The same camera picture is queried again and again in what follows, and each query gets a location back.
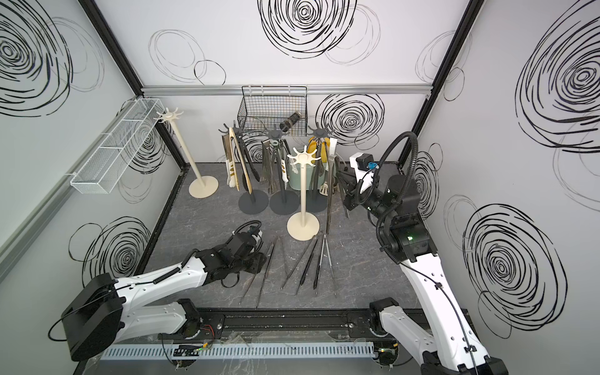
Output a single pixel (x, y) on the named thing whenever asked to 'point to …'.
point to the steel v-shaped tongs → (283, 254)
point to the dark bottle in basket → (291, 121)
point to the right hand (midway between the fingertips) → (342, 174)
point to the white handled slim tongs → (325, 240)
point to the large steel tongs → (270, 170)
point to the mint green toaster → (294, 180)
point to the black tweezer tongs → (308, 266)
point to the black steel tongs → (252, 167)
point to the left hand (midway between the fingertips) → (262, 259)
